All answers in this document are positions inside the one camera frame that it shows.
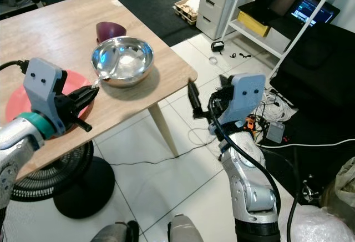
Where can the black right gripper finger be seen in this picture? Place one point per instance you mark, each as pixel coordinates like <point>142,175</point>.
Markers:
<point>195,100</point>

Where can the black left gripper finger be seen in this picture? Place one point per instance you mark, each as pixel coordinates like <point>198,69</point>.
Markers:
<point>89,92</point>
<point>83,107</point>

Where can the metal spoon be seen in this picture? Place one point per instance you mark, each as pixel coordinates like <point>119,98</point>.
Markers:
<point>110,67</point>

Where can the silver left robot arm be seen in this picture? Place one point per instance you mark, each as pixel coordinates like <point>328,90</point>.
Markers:
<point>16,147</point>

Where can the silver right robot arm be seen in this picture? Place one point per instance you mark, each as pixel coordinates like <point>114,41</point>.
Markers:
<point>247,192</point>

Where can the light wooden table leg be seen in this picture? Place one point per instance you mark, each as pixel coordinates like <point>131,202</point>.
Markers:
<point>165,131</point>

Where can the stainless steel bowl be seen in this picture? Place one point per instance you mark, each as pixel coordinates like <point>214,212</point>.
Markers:
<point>130,64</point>

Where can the pink plate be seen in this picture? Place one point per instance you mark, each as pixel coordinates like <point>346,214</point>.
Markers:
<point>16,103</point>

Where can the black charger on floor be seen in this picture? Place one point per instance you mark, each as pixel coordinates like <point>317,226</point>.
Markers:
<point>217,46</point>

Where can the maroon cup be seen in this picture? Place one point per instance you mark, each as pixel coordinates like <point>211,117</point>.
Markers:
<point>108,31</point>

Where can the white metal shelf rack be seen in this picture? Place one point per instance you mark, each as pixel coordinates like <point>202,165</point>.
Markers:
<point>258,39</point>

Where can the yellow box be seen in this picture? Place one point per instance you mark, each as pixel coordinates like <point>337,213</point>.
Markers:
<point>252,24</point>

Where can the white drawer cabinet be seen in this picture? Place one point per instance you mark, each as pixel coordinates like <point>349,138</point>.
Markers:
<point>213,6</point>

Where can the black sofa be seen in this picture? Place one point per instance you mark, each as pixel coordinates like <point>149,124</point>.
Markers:
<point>319,64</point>

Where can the grey left robot leg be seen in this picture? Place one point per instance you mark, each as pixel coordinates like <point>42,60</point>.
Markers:
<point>115,232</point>

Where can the grey robot leg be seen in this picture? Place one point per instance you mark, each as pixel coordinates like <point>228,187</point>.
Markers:
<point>186,230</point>
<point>115,232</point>

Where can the grey right robot leg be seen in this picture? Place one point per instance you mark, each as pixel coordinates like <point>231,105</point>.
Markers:
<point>186,230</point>

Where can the lit tablet screen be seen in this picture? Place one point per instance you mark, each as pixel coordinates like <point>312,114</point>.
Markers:
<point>310,10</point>

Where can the grey-blue right wrist camera mount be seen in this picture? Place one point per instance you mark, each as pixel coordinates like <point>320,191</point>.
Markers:
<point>244,100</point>

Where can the grey-blue wrist camera mount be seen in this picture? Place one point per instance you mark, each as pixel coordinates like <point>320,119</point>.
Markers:
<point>44,86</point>
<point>244,100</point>

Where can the grey-blue left wrist camera mount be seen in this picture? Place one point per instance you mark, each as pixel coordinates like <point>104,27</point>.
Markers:
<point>44,86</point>

